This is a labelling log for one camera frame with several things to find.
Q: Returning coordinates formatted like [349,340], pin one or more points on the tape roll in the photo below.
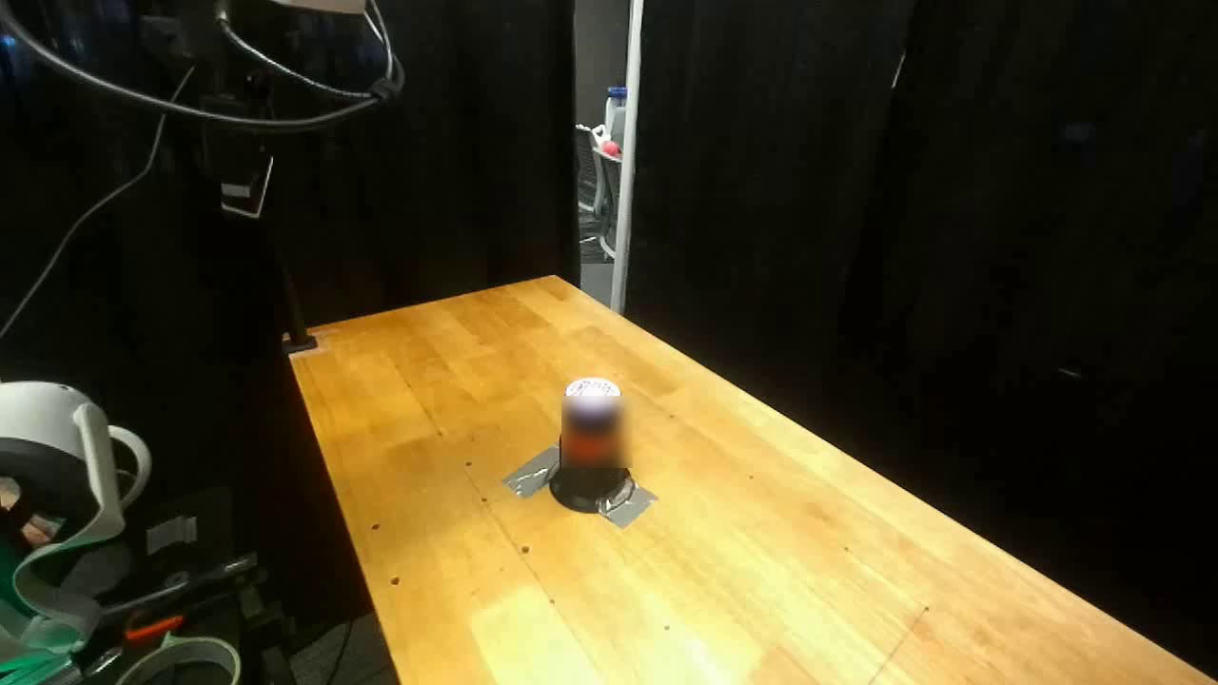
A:
[175,649]

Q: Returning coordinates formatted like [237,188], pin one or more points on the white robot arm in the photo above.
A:
[58,438]

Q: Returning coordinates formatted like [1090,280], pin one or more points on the white vertical pole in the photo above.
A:
[625,153]

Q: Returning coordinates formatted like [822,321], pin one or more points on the grey duct tape strip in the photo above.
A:
[530,475]

